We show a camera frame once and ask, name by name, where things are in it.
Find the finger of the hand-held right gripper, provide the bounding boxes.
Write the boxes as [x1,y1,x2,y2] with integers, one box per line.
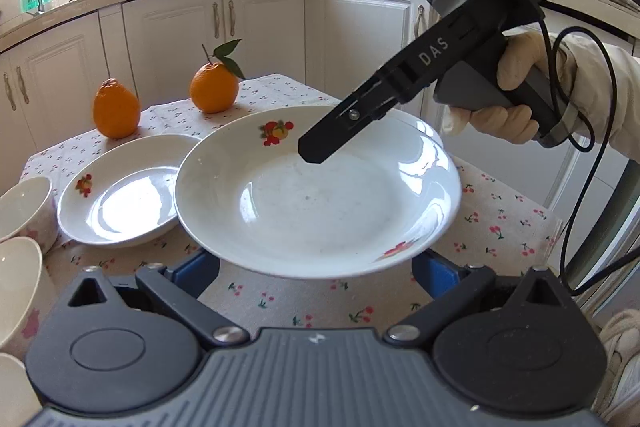
[298,79,397,166]

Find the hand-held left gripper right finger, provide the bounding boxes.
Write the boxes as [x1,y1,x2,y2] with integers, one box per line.
[384,249,576,343]

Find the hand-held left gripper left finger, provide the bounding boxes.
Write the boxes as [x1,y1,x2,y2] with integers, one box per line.
[67,249,251,349]

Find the large white fruit-print plate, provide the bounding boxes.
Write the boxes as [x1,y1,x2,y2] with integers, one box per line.
[175,106,462,280]

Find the white pink-flower bowl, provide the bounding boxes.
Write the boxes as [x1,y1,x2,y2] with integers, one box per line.
[0,177,59,256]
[0,352,43,427]
[0,237,57,360]

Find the person's right forearm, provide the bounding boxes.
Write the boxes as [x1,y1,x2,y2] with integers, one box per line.
[547,33,640,158]

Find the person's right hand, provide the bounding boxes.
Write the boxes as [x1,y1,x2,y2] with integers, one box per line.
[442,31,554,146]

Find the cherry-print tablecloth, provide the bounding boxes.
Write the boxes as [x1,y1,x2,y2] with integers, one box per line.
[20,74,564,333]

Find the small white fruit-print plate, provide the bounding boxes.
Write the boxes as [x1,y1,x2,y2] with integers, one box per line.
[57,134,203,249]

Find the orange with green leaves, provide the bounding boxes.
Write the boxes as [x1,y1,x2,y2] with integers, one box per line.
[190,39,246,114]

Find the orange without leaves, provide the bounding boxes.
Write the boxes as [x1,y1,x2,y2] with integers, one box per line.
[92,78,141,139]

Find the silver appliance door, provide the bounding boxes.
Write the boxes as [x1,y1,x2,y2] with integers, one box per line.
[565,147,640,323]

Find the white kitchen cabinets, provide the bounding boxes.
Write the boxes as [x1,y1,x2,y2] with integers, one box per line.
[0,0,640,228]

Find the white knitted cloth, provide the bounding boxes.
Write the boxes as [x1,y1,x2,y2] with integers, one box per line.
[597,309,640,427]

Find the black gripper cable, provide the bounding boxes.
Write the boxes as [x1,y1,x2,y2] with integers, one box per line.
[537,14,640,295]

